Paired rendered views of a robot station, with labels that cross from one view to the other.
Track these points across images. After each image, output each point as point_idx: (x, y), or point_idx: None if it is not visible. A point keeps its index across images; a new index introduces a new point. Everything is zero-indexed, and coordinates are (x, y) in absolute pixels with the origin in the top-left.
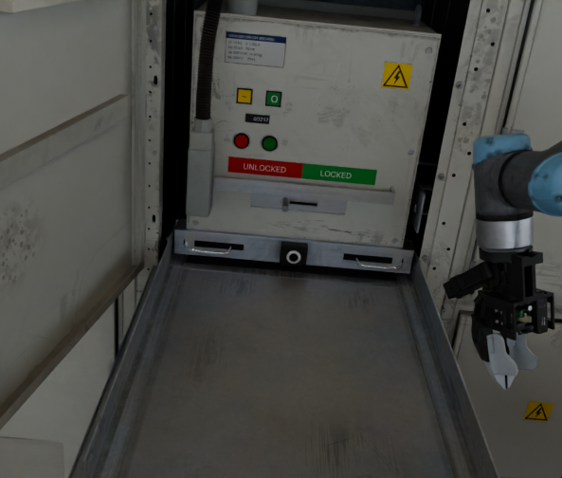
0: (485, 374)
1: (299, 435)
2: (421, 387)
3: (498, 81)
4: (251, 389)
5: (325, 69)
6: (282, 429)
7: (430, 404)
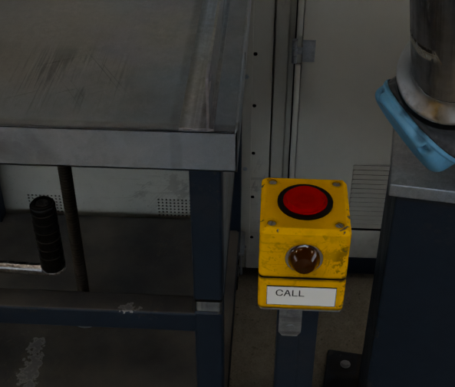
0: (343, 31)
1: (15, 57)
2: (192, 9)
3: None
4: None
5: None
6: None
7: (196, 24)
